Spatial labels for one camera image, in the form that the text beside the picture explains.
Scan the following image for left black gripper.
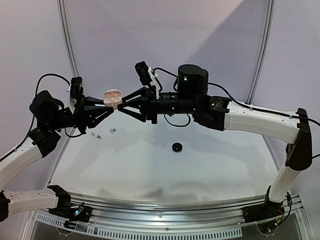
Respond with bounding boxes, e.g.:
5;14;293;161
47;94;114;134

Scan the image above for pink earbud charging case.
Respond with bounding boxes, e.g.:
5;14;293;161
103;89;123;110

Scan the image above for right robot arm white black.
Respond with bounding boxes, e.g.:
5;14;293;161
118;62;312;218

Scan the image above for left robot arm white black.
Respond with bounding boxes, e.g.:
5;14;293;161
0;90;114;223

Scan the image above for white earbud right pair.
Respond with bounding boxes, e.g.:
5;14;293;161
109;128;116;134

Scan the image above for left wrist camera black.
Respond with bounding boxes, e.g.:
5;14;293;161
70;76;83;100

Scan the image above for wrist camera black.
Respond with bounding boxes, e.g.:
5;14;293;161
134;61;152;86
70;76;83;100

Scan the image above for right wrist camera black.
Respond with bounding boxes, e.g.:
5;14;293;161
134;61;152;86

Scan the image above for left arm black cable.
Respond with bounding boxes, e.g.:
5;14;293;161
14;73;86;151

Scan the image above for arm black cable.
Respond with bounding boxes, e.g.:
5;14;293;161
14;73;86;151
152;66;320;160

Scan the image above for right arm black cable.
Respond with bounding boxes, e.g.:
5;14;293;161
152;66;320;160

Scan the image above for aluminium front rail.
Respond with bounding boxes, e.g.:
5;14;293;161
29;192;305;238

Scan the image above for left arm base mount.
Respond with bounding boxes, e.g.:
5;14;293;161
48;202;93;223

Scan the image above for left aluminium frame post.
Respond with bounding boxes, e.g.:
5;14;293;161
57;0;79;77

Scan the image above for aluminium frame post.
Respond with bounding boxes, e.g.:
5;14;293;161
245;0;275;104
57;0;79;77

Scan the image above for right aluminium frame post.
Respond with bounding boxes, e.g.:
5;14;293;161
245;0;275;104

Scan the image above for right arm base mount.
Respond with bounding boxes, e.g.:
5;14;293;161
242;200;285;223

